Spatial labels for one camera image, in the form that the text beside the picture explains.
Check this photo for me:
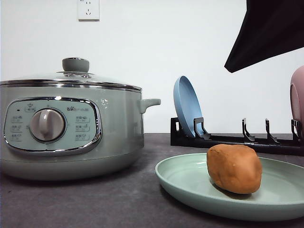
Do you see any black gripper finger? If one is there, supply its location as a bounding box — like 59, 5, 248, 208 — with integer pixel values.
224, 0, 304, 73

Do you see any brown potato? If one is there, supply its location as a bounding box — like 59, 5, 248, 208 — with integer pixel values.
207, 144, 263, 194

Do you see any green plate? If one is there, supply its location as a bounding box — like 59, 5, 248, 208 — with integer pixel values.
155, 144, 304, 221

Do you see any glass pot lid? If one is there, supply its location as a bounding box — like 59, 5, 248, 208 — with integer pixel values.
0, 57, 142, 91

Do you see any blue plate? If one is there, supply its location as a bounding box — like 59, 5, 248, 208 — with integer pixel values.
173, 76, 204, 138

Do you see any green electric steamer pot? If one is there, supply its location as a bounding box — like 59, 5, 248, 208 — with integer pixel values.
0, 79, 161, 180

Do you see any pink bowl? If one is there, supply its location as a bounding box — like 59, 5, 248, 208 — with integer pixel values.
290, 65, 304, 142

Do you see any black dish rack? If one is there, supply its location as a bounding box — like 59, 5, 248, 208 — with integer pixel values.
170, 117, 301, 156

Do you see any grey table cloth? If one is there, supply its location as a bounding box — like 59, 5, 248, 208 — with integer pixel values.
0, 133, 304, 228

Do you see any white wall socket left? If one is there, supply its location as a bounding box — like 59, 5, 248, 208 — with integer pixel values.
77, 0, 100, 22

